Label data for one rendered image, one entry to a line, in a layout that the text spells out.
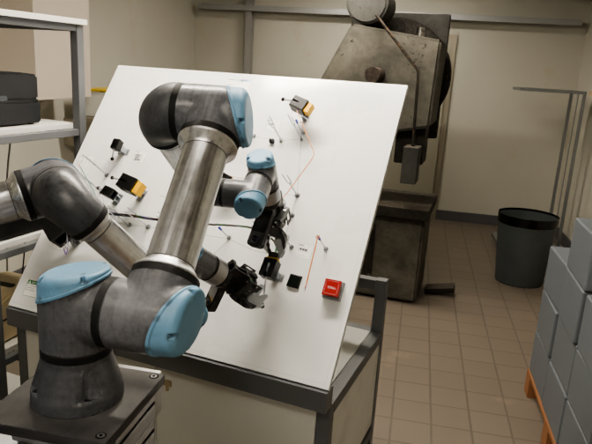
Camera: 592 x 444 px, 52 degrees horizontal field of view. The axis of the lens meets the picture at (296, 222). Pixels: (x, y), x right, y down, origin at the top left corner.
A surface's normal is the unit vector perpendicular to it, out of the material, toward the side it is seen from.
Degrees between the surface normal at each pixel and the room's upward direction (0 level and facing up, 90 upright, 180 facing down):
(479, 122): 90
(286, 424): 90
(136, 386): 0
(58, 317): 90
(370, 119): 54
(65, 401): 72
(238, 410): 90
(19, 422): 0
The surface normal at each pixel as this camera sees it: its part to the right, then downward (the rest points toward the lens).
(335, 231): -0.27, -0.40
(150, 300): -0.05, -0.55
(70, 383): 0.24, -0.04
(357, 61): -0.30, 0.22
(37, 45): 0.98, 0.11
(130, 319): -0.16, -0.10
